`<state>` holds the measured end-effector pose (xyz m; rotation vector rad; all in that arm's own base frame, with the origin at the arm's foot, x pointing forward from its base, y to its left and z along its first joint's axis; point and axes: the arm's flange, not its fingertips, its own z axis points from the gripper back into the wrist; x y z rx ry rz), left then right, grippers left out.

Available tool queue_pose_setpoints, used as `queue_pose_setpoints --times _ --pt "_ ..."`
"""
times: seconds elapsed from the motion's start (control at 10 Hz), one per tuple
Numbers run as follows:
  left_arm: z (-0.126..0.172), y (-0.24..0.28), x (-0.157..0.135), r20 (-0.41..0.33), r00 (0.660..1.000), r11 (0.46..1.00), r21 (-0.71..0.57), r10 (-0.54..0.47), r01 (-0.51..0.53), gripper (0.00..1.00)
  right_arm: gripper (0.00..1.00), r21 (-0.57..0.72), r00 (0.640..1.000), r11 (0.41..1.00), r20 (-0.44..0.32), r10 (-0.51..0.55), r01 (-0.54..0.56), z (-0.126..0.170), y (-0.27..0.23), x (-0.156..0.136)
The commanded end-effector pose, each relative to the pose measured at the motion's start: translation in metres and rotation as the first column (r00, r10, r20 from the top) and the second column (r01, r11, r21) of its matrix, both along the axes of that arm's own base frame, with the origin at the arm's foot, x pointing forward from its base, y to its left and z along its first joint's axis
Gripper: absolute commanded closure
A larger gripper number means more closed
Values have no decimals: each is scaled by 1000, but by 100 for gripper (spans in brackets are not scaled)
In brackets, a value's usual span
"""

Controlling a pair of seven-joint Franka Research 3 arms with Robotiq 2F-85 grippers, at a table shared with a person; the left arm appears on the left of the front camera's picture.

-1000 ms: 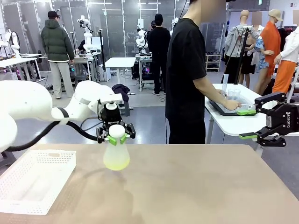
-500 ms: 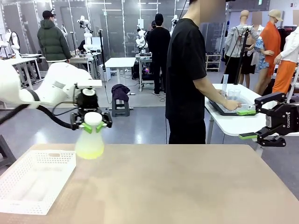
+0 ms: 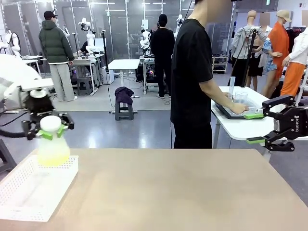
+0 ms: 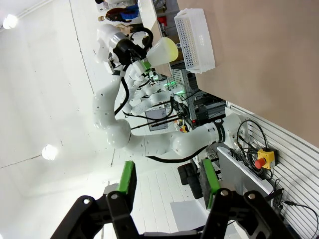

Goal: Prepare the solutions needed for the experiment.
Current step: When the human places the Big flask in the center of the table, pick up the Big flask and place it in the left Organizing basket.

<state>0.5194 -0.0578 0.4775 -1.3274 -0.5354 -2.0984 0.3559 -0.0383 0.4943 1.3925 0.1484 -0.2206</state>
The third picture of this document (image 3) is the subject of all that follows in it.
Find dark purple cloth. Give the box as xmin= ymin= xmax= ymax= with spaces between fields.
xmin=114 ymin=86 xmax=135 ymax=105

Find person in green puffer jacket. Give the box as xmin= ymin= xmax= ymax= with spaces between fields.
xmin=38 ymin=11 xmax=79 ymax=102

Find grey metal workbench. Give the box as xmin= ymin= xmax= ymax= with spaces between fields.
xmin=72 ymin=55 xmax=102 ymax=94
xmin=139 ymin=54 xmax=174 ymax=94

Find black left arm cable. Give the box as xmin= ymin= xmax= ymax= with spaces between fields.
xmin=0 ymin=128 xmax=31 ymax=139

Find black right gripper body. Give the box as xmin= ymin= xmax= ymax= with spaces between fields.
xmin=272 ymin=105 xmax=308 ymax=141

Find person's right forearm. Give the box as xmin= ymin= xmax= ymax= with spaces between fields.
xmin=199 ymin=79 xmax=238 ymax=114

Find clear plastic beaker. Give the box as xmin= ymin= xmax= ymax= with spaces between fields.
xmin=233 ymin=91 xmax=249 ymax=105

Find black step stool box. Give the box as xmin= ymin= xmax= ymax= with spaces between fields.
xmin=76 ymin=77 xmax=95 ymax=96

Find clear plastic graduated cylinder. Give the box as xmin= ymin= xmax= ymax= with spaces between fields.
xmin=230 ymin=76 xmax=236 ymax=101

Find mannequin in blue floral dress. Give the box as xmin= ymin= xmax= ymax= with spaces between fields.
xmin=258 ymin=12 xmax=282 ymax=75

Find white side table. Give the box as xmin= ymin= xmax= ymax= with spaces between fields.
xmin=211 ymin=86 xmax=308 ymax=154

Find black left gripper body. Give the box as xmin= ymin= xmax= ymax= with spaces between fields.
xmin=25 ymin=95 xmax=58 ymax=119

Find thin black light stand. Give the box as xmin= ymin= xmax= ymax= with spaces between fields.
xmin=100 ymin=30 xmax=115 ymax=114

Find white shoe rack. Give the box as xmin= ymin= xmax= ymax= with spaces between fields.
xmin=211 ymin=54 xmax=229 ymax=75

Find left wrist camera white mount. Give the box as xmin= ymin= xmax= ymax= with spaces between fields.
xmin=29 ymin=88 xmax=48 ymax=99

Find black plastic tray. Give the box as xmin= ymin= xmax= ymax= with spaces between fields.
xmin=216 ymin=103 xmax=266 ymax=120

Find white background desk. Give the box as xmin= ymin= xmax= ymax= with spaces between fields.
xmin=107 ymin=59 xmax=141 ymax=99

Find white computer tower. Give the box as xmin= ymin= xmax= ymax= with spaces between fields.
xmin=102 ymin=65 xmax=115 ymax=85

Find translucent plastic conical flask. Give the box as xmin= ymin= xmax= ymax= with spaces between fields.
xmin=37 ymin=129 xmax=71 ymax=167

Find person's left forearm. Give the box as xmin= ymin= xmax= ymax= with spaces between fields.
xmin=216 ymin=85 xmax=229 ymax=98

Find mannequin white jacket orange trousers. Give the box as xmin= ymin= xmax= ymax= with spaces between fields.
xmin=280 ymin=23 xmax=308 ymax=98

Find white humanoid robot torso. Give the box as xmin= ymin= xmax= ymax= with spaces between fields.
xmin=5 ymin=30 xmax=21 ymax=57

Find black camera tripod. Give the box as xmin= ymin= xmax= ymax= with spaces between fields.
xmin=232 ymin=26 xmax=259 ymax=87

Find dark grey step stool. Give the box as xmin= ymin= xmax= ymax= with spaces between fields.
xmin=114 ymin=101 xmax=134 ymax=121

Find person in black t-shirt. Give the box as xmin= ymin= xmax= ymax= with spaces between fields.
xmin=170 ymin=0 xmax=214 ymax=149

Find person's right hand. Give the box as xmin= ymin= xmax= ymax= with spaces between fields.
xmin=230 ymin=102 xmax=250 ymax=116

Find person in black clothes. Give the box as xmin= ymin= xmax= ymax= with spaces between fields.
xmin=149 ymin=13 xmax=176 ymax=99

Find mannequin in grey shirt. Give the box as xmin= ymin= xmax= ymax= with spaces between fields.
xmin=231 ymin=10 xmax=265 ymax=91

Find black metal frame leg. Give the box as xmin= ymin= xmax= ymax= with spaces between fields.
xmin=0 ymin=139 xmax=17 ymax=173

